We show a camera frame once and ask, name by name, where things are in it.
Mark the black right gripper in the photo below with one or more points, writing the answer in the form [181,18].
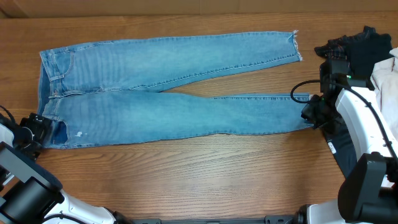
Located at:
[308,113]

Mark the black patterned garment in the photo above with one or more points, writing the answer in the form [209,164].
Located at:
[362,50]

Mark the pale pink garment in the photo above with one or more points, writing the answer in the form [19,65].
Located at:
[384,78]

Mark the dark navy garment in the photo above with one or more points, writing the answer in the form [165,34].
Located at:
[342,148]

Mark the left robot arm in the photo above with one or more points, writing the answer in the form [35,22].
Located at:
[38,196]

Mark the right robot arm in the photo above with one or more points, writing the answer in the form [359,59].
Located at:
[369,193]

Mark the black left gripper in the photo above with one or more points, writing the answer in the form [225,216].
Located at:
[38,126]

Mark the light blue denim jeans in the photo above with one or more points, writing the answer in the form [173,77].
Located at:
[122,91]

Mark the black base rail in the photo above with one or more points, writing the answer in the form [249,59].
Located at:
[268,219]

